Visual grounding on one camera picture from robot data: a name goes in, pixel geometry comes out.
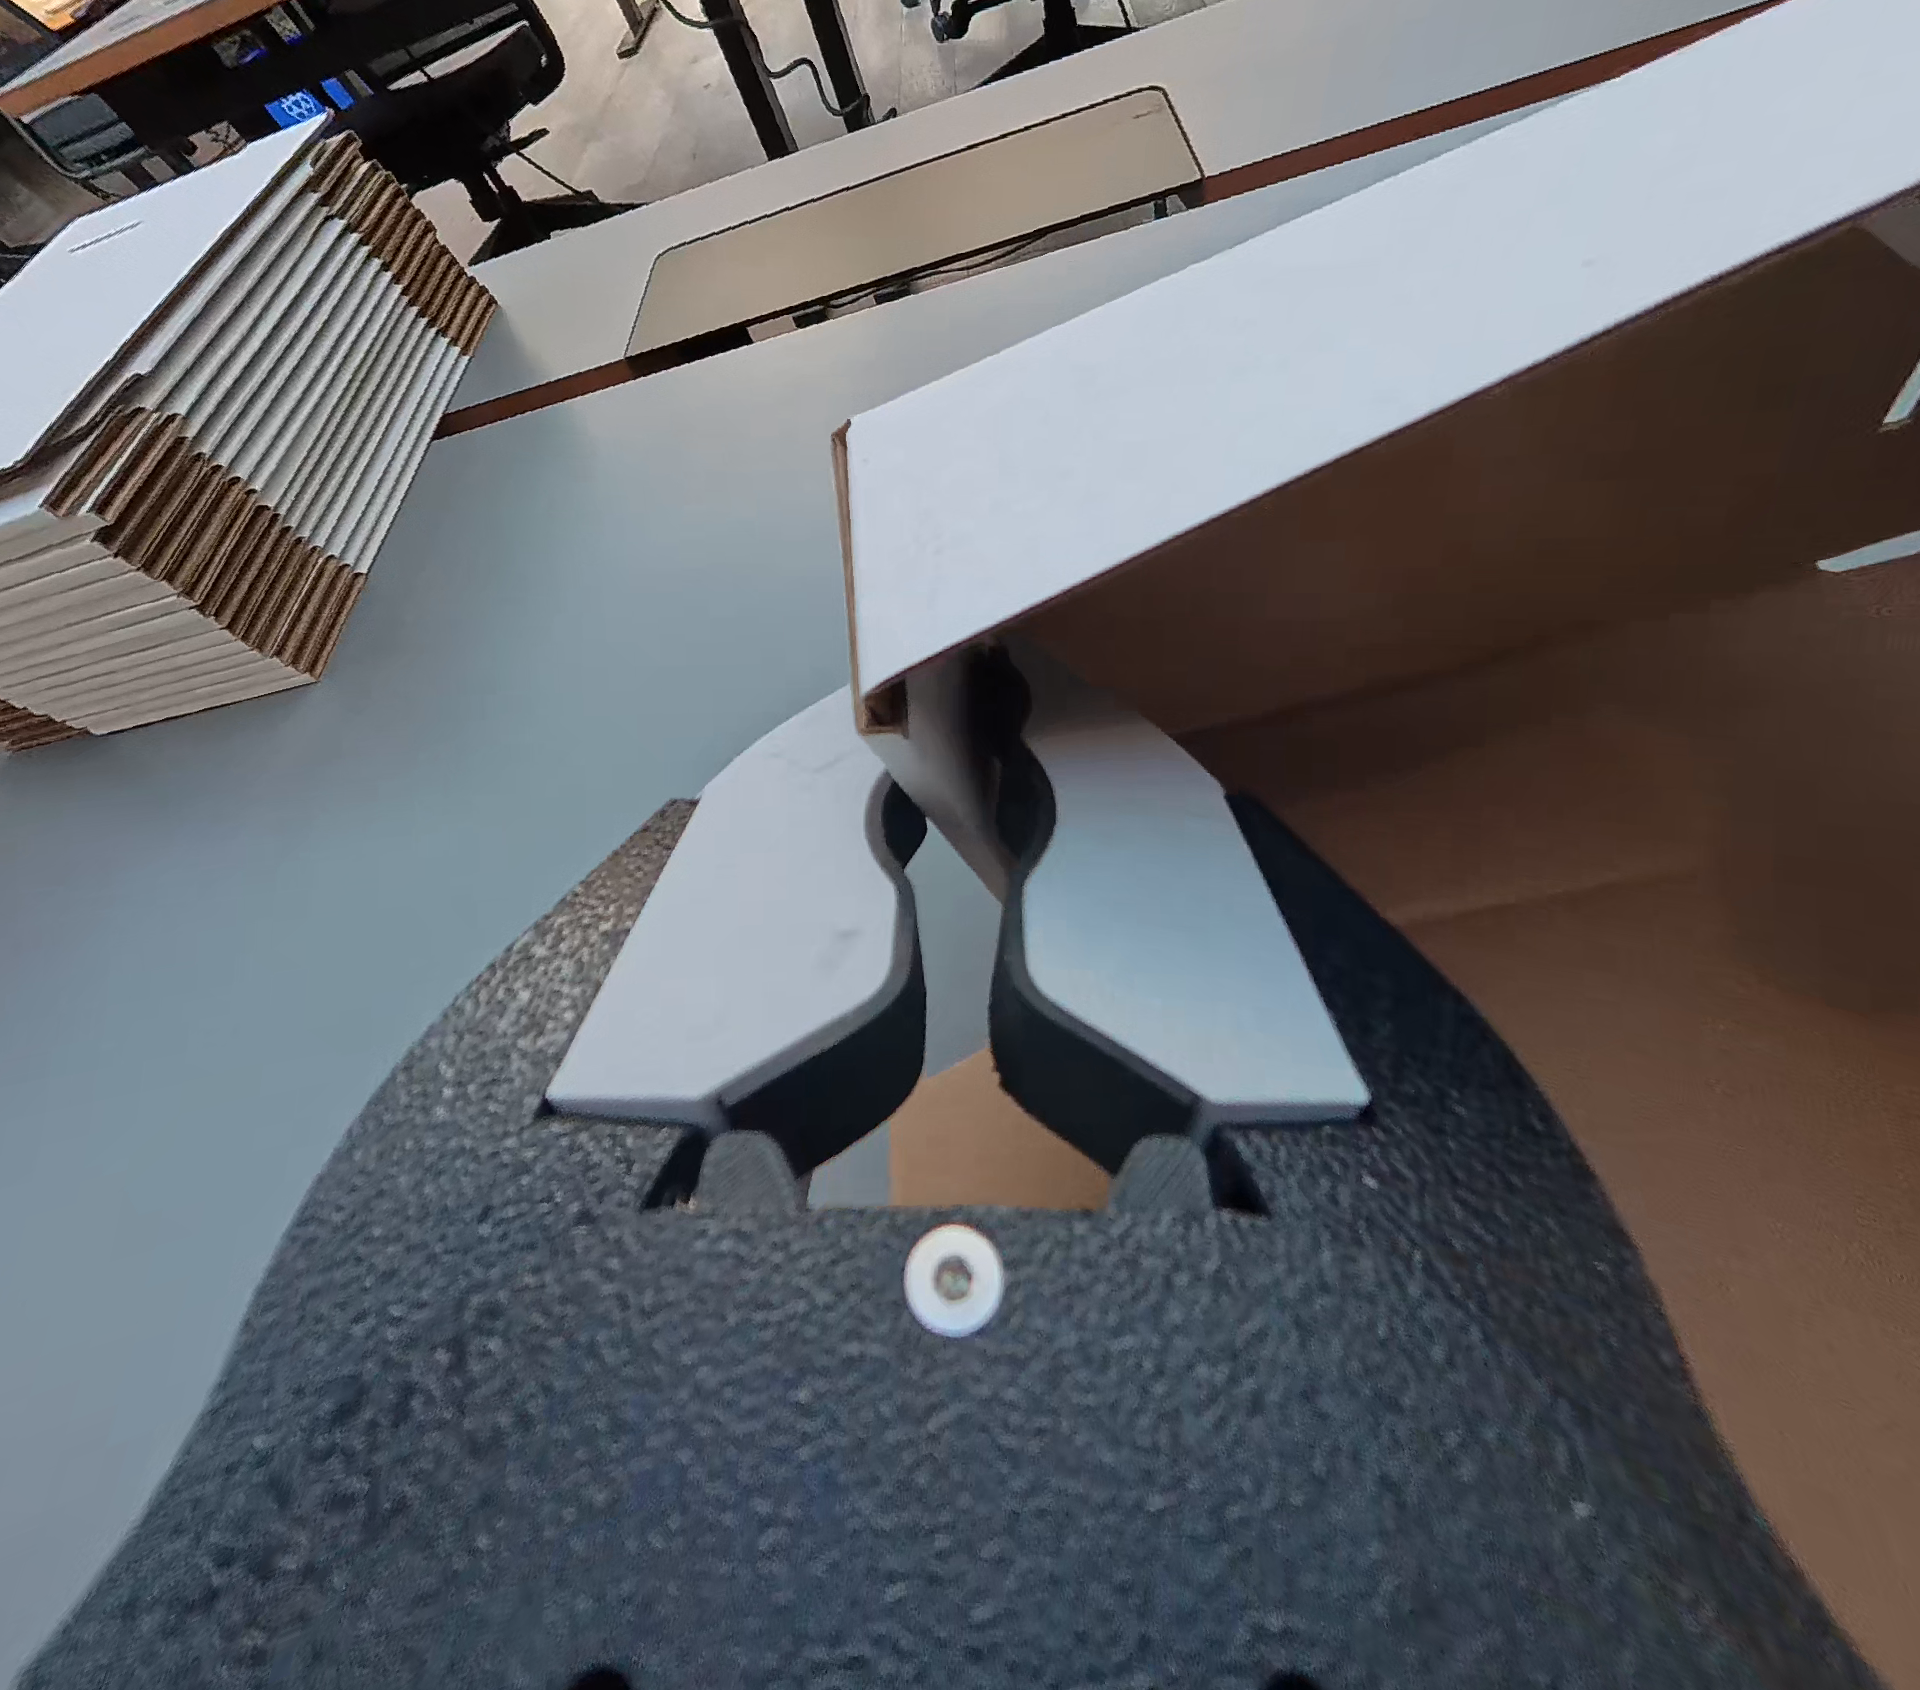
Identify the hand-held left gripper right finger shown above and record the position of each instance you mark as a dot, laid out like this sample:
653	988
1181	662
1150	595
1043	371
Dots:
1171	941

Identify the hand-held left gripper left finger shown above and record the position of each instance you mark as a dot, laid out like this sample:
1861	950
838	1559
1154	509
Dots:
751	941

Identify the white cardboard box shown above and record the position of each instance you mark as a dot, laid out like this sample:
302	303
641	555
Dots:
1351	371

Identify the stack of flat cardboard sheets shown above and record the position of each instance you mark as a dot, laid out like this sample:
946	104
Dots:
181	444

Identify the blue bin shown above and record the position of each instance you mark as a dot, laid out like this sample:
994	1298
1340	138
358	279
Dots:
309	102

